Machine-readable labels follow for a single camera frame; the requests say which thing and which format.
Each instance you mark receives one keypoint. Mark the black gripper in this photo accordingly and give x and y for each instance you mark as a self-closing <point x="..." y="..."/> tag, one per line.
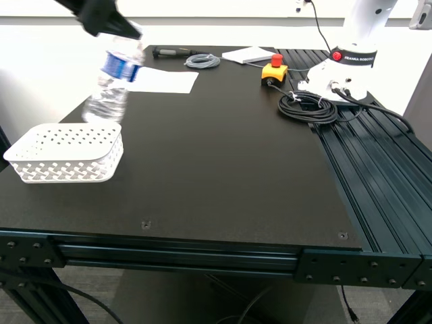
<point x="94" y="13"/>

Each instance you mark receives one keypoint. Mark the clear plastic water bottle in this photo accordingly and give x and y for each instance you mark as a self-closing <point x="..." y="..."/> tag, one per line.
<point x="108" y="91"/>

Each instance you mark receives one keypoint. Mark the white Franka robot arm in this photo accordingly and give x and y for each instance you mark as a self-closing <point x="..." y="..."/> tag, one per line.
<point x="351" y="71"/>

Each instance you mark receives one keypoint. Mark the white plastic woven basket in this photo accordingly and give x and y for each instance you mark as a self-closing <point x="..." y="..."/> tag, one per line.
<point x="64" y="141"/>

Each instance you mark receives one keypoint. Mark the white paper sheet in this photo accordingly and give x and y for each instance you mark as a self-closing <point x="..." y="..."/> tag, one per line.
<point x="148" y="71"/>
<point x="165" y="82"/>

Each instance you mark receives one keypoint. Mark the black handheld enabling device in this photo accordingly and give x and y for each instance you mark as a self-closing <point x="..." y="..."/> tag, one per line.
<point x="168" y="52"/>

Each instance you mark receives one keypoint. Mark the white booklet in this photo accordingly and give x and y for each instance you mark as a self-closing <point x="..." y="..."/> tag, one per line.
<point x="246" y="54"/>

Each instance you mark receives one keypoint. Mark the yellow red emergency stop button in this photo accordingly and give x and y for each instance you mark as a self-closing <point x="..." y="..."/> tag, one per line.
<point x="274" y="71"/>

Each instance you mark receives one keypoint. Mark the countersunk table screw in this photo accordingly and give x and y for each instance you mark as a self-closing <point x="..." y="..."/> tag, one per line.
<point x="146" y="224"/>

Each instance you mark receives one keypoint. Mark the large grey box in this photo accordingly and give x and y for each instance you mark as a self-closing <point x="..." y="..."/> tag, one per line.
<point x="189" y="297"/>

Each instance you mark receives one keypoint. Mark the grey cabinet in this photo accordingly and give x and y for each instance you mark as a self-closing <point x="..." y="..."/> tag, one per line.
<point x="418" y="101"/>

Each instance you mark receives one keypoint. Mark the wall power outlet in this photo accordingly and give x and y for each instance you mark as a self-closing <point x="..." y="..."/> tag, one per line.
<point x="297" y="6"/>

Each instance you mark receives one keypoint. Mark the black aluminium table frame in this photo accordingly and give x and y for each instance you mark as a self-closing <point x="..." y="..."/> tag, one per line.
<point x="371" y="175"/>

